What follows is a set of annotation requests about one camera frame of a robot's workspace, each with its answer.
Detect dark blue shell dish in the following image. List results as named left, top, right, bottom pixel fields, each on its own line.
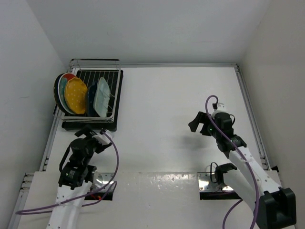
left=85, top=81, right=98, bottom=117

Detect light green rectangular plate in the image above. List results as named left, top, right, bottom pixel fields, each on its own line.
left=93, top=77, right=110, bottom=118

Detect yellow polka dot plate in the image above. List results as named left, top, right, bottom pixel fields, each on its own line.
left=64, top=77, right=88, bottom=115

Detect red and teal round plate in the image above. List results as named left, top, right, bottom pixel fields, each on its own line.
left=53, top=73, right=76, bottom=115

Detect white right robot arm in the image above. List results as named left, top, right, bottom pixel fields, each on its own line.
left=188, top=103, right=296, bottom=229

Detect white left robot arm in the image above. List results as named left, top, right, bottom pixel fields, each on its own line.
left=47, top=126, right=113, bottom=229

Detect black drip tray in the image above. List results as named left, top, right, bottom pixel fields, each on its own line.
left=61, top=69, right=123, bottom=131

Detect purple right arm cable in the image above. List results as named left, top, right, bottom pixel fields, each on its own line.
left=205, top=94, right=263, bottom=229

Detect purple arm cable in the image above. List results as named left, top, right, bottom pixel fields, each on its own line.
left=15, top=130, right=120, bottom=215
left=205, top=94, right=263, bottom=229

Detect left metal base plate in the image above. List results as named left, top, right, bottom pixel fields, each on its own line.
left=91, top=172, right=114, bottom=192

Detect metal base plate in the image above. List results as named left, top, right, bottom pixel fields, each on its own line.
left=197, top=172, right=233, bottom=192
left=91, top=172, right=114, bottom=192

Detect aluminium table frame rail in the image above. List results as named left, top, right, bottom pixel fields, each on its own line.
left=234, top=64, right=272, bottom=170

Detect silver wire dish rack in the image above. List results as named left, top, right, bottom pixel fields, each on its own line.
left=53, top=59, right=123, bottom=129

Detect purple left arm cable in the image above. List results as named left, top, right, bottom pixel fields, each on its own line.
left=15, top=130, right=120, bottom=215

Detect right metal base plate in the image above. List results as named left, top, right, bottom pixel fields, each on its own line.
left=197, top=172, right=233, bottom=192

